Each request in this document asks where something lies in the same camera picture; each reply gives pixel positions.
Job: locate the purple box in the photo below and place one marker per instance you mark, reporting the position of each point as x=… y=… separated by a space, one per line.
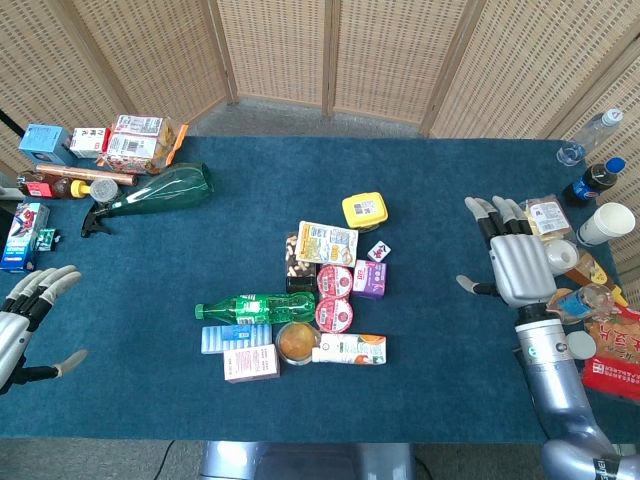
x=370 y=279

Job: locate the white orange juice carton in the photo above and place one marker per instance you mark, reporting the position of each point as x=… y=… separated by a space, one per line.
x=352 y=349

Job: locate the blue toothpaste box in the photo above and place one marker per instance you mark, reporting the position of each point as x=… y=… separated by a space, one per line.
x=22 y=237

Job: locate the green plastic soda bottle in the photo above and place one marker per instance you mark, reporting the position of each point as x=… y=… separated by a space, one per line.
x=260 y=307

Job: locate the brown bottle with yellow cap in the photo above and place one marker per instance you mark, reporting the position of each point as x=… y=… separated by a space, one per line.
x=42 y=188

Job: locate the grey round lid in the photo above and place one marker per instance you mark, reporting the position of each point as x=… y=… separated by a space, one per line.
x=581 y=345

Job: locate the cola bottle with blue cap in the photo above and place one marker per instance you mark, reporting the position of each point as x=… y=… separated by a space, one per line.
x=592 y=182

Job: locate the red food package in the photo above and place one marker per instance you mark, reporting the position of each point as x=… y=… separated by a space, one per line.
x=612 y=377

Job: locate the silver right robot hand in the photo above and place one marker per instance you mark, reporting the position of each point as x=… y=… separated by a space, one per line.
x=522 y=267

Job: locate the small green black packet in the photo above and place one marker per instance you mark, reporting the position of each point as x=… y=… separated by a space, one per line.
x=46 y=240

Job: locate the red lidded cup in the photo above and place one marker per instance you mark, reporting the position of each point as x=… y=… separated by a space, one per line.
x=335 y=282
x=334 y=314

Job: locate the black nut package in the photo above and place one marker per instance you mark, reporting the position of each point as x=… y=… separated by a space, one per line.
x=299 y=275

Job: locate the light blue cardboard box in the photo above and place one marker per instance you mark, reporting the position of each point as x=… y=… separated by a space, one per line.
x=44 y=142

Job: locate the wicker folding screen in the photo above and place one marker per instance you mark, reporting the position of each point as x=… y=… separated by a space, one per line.
x=395 y=55

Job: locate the dark blue table cloth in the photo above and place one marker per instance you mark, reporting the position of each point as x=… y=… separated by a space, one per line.
x=425 y=370

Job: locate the clear bottle with blue label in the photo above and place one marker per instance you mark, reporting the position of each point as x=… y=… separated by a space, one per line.
x=582 y=303

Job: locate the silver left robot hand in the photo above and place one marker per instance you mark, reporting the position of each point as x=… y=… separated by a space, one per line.
x=14 y=327

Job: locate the orange yellow pouch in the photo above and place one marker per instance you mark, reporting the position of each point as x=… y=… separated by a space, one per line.
x=595 y=272

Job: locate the small white carton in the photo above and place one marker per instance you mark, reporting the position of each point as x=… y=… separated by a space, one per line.
x=89 y=142

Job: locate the pink box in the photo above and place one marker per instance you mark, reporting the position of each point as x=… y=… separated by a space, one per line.
x=251 y=363

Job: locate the copper coloured tube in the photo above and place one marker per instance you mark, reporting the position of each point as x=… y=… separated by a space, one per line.
x=85 y=174

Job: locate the small white plastic bottle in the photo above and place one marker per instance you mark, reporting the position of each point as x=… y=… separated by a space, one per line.
x=562 y=256

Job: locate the clear water bottle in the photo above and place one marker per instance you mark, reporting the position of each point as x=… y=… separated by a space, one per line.
x=590 y=135

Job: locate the clear cracker bag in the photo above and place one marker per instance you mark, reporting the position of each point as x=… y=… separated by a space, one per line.
x=549 y=216

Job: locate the white paper cup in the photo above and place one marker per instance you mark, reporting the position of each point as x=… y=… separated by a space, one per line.
x=606 y=224

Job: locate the blue white striped box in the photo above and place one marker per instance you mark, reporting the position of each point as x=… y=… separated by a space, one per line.
x=235 y=339

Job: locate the clear cup with orange jelly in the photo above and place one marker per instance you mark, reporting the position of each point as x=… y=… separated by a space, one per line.
x=296 y=343

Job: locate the white yellow snack pack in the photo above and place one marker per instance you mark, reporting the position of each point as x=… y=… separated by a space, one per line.
x=327 y=244

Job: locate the yellow lidded box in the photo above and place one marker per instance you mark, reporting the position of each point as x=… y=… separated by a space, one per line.
x=365 y=210

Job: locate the snack bag with white label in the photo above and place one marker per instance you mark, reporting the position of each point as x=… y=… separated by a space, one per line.
x=135 y=147

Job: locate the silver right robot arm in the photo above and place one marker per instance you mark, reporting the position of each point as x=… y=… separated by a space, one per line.
x=555 y=380

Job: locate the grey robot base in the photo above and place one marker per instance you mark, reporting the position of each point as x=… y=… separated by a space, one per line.
x=305 y=462

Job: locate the orange snack bag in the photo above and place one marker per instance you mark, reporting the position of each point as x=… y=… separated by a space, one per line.
x=617 y=337

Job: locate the small white red cube box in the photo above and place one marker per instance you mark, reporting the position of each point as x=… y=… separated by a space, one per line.
x=379 y=251

